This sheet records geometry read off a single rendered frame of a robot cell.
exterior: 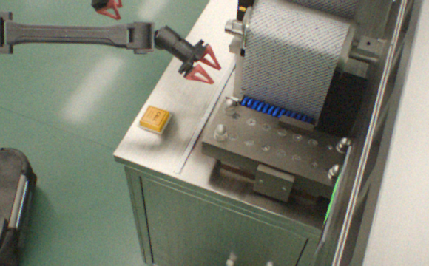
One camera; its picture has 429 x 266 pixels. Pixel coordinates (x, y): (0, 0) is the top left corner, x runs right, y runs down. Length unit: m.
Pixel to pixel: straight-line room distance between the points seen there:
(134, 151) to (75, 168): 1.11
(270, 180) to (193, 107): 0.39
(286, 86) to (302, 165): 0.22
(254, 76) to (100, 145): 1.40
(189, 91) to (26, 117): 1.38
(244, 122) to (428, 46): 0.74
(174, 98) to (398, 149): 1.08
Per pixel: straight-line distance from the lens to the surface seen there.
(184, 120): 1.57
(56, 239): 2.43
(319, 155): 1.38
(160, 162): 1.49
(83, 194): 2.51
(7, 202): 2.30
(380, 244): 0.57
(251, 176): 1.44
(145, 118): 1.55
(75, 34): 1.41
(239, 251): 1.73
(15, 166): 2.39
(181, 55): 1.42
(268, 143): 1.38
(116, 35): 1.40
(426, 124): 0.69
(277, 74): 1.37
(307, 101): 1.41
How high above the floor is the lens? 2.15
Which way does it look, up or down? 54 degrees down
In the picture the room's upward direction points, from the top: 4 degrees clockwise
